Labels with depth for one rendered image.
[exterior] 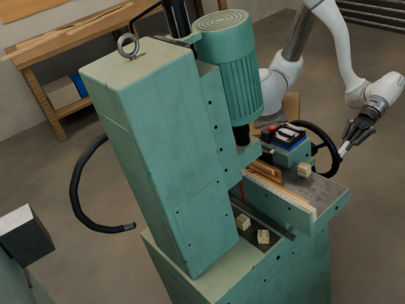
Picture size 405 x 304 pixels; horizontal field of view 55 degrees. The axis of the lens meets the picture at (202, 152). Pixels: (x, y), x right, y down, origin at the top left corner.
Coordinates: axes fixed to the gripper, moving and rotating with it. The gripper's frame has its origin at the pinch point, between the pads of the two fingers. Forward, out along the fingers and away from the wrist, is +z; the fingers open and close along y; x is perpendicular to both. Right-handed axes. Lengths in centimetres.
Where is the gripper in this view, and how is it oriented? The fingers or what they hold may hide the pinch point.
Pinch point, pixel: (343, 149)
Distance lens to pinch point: 168.7
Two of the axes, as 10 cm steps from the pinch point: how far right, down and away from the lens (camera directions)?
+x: 4.6, 5.5, 7.0
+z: -6.3, 7.5, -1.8
